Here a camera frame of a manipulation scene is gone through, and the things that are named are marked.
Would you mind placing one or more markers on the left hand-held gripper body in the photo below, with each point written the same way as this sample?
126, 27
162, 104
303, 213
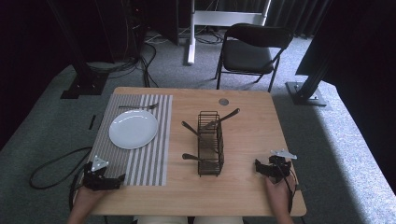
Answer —
96, 180

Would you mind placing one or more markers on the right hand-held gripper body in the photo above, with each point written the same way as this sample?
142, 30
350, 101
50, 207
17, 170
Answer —
280, 166

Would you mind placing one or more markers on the person's left hand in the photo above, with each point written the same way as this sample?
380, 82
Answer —
88, 199

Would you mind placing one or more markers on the grey striped placemat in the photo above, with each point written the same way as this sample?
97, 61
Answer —
146, 168

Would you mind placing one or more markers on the white round plate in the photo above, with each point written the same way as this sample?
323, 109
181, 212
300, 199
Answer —
133, 130

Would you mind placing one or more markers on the grey round table grommet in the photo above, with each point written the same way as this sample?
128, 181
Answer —
223, 102

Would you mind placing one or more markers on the silver fork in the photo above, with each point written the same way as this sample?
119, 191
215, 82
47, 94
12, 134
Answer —
140, 106

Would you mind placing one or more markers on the black metal stand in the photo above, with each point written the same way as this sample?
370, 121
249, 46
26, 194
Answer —
84, 77
306, 93

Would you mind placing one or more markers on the black folding chair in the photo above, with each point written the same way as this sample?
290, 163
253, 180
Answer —
246, 56

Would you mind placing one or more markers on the dark curtain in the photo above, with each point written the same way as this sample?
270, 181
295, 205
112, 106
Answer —
295, 15

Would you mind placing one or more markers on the black equipment cabinet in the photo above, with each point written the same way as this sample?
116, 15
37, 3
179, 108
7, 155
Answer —
155, 18

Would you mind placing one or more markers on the white desk frame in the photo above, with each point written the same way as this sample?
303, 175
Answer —
218, 18

